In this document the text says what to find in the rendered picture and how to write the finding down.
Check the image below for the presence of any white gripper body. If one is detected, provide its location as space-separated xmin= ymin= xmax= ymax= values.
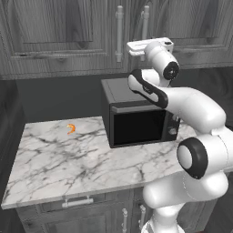
xmin=126 ymin=39 xmax=155 ymax=56

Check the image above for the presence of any black microwave oven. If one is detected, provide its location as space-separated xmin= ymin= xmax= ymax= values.
xmin=100 ymin=76 xmax=181 ymax=149

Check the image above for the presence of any orange shrimp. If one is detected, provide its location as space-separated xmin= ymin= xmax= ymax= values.
xmin=66 ymin=123 xmax=76 ymax=136

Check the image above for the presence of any grey wooden base cupboard door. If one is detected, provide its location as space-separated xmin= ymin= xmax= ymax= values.
xmin=132 ymin=187 xmax=158 ymax=233
xmin=15 ymin=199 xmax=135 ymax=233

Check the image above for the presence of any grey wooden drawer front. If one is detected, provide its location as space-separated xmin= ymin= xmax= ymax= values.
xmin=38 ymin=192 xmax=107 ymax=213

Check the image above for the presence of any white wall cupboard handle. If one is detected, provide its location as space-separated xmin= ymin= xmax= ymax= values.
xmin=139 ymin=5 xmax=151 ymax=62
xmin=115 ymin=5 xmax=125 ymax=64

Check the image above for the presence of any grey wooden wall cupboard door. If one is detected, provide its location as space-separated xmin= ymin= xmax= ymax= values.
xmin=0 ymin=0 xmax=131 ymax=81
xmin=129 ymin=0 xmax=233 ymax=71

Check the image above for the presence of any white drawer handle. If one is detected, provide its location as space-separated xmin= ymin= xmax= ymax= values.
xmin=61 ymin=195 xmax=95 ymax=209

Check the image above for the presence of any white base cupboard handle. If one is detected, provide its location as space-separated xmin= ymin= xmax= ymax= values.
xmin=138 ymin=204 xmax=147 ymax=231
xmin=121 ymin=208 xmax=128 ymax=233

